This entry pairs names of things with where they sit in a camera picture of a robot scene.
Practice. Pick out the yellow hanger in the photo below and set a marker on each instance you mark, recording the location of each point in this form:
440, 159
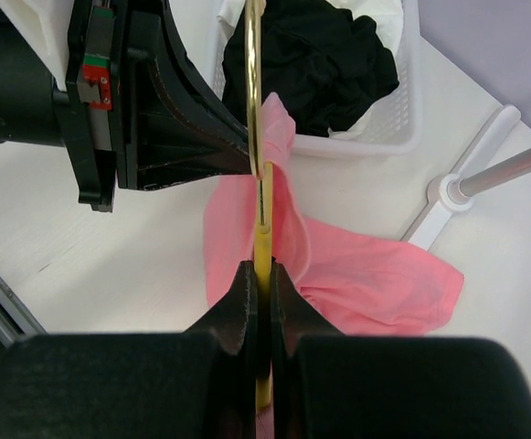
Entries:
263, 173

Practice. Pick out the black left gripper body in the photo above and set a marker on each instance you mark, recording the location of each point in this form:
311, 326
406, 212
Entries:
93, 118

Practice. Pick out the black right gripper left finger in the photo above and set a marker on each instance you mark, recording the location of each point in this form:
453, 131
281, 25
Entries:
199, 383

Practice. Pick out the white plastic basket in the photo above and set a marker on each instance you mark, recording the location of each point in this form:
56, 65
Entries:
347, 73

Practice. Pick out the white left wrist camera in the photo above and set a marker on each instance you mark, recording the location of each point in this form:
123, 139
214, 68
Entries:
44, 25

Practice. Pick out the white tank top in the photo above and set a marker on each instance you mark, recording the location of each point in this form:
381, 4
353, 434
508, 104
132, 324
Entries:
384, 27

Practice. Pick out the pink t shirt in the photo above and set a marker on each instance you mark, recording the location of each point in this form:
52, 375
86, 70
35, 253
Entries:
363, 285

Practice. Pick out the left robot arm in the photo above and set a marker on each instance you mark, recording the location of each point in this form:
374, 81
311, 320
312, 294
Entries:
31, 105

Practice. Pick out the black t shirt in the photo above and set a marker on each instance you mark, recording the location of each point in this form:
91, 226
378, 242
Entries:
311, 68

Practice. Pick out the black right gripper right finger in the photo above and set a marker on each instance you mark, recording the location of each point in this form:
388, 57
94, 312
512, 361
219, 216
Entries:
330, 385

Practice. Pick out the metal clothes rack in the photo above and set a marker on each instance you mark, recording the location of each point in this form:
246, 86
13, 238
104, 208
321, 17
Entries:
453, 193

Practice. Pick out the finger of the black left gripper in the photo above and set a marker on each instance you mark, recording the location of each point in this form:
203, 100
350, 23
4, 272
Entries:
176, 130

